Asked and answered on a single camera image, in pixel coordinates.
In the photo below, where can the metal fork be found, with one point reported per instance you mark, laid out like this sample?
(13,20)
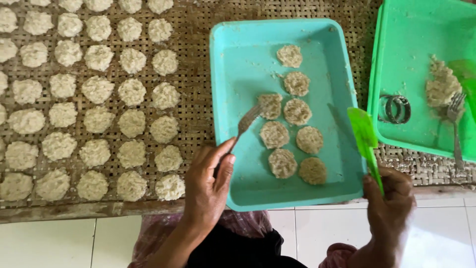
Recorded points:
(246,123)
(456,130)

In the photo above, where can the black garment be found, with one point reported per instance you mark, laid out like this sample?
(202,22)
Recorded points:
(238,249)

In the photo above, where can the heap of rice mixture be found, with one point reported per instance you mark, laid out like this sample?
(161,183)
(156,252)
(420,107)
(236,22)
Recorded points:
(441,87)

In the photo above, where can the woven bamboo mat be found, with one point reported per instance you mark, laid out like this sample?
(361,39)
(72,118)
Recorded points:
(193,74)

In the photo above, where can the pink patterned garment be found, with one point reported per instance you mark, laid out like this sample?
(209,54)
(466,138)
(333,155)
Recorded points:
(160,232)

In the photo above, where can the person's left hand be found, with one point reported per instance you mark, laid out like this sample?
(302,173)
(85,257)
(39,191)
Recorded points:
(202,190)

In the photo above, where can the green plastic tray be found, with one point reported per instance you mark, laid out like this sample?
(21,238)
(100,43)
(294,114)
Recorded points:
(405,44)

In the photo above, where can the green plastic spatula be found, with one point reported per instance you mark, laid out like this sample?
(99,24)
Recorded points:
(465,74)
(363,136)

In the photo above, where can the teal plastic tray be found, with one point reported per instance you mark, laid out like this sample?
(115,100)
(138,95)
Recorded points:
(245,74)

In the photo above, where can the person's right hand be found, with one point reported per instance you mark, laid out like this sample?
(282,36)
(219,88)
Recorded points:
(392,208)

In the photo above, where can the group of brownish rice patties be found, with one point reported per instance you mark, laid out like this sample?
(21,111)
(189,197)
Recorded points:
(296,111)

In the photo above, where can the rows of white rice patties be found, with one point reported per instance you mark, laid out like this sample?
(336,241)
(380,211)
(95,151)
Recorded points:
(96,89)

